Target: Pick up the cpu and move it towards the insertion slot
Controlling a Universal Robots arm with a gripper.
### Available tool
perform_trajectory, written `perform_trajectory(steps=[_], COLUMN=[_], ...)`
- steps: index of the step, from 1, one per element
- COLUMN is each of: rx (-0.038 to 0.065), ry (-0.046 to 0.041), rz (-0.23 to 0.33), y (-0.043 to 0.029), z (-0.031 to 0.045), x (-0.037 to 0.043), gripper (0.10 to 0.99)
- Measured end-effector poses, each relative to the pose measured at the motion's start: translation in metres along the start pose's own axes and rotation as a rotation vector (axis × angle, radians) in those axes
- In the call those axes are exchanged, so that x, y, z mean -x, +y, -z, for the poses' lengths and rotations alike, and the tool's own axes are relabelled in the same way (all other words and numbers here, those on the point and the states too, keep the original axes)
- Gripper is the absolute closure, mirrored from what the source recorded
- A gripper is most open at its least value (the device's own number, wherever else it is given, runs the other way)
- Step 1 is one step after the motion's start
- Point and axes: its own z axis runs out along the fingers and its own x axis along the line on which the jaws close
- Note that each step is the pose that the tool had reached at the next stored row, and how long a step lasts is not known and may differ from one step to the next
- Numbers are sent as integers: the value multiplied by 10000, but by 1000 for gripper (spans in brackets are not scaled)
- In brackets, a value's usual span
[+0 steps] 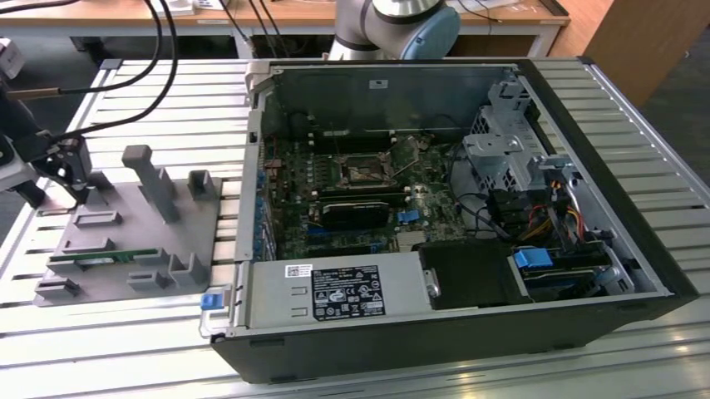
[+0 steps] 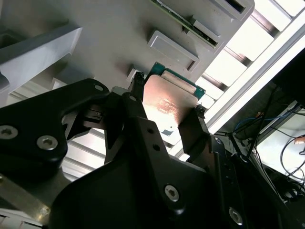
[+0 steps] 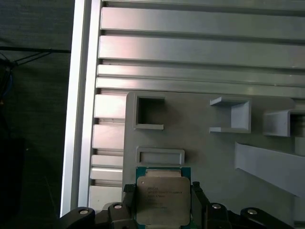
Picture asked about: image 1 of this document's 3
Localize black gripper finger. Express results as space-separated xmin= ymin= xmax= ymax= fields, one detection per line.
xmin=38 ymin=155 xmax=76 ymax=195
xmin=65 ymin=136 xmax=90 ymax=204

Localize black RAM slot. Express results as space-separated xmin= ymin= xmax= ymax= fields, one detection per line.
xmin=316 ymin=186 xmax=404 ymax=197
xmin=319 ymin=193 xmax=407 ymax=205

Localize CPU socket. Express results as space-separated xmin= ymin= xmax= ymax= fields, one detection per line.
xmin=337 ymin=154 xmax=397 ymax=188

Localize grey parts rack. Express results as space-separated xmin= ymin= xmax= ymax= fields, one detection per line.
xmin=32 ymin=144 xmax=224 ymax=308

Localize green RAM stick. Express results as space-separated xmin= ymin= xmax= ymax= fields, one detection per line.
xmin=48 ymin=248 xmax=160 ymax=266

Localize silver power supply unit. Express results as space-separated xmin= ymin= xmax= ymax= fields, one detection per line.
xmin=243 ymin=251 xmax=435 ymax=329

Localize black graphics card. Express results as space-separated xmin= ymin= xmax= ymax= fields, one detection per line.
xmin=319 ymin=199 xmax=391 ymax=231

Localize metal socket cover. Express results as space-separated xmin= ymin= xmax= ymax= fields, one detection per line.
xmin=387 ymin=135 xmax=425 ymax=175

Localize silver chipset heatsink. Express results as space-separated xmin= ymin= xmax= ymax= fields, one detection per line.
xmin=397 ymin=232 xmax=425 ymax=253

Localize green motherboard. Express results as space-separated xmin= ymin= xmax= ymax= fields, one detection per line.
xmin=260 ymin=132 xmax=500 ymax=261

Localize black open PC case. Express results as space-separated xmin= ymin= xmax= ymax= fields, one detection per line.
xmin=208 ymin=57 xmax=699 ymax=384

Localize grey metal drive cage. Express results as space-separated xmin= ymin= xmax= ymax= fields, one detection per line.
xmin=463 ymin=81 xmax=583 ymax=196

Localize black plastic shroud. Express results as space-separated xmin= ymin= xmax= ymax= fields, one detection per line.
xmin=415 ymin=240 xmax=528 ymax=311

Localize hard disk in blue carrier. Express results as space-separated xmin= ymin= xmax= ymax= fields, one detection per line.
xmin=512 ymin=247 xmax=608 ymax=292

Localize wooden cabinet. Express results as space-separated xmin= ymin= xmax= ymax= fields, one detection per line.
xmin=582 ymin=0 xmax=710 ymax=107

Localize brown tipped cable plug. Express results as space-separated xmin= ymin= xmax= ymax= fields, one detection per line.
xmin=4 ymin=88 xmax=62 ymax=101

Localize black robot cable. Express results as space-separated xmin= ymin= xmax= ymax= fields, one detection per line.
xmin=60 ymin=0 xmax=180 ymax=140

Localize silver case handle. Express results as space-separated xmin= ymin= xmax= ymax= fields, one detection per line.
xmin=243 ymin=60 xmax=285 ymax=95

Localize black hanging cables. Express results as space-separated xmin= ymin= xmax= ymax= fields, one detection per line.
xmin=220 ymin=0 xmax=307 ymax=59

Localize black wire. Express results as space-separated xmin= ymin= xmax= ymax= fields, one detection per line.
xmin=451 ymin=190 xmax=523 ymax=242

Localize yellow red wire bundle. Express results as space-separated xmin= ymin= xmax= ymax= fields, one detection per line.
xmin=520 ymin=202 xmax=584 ymax=242

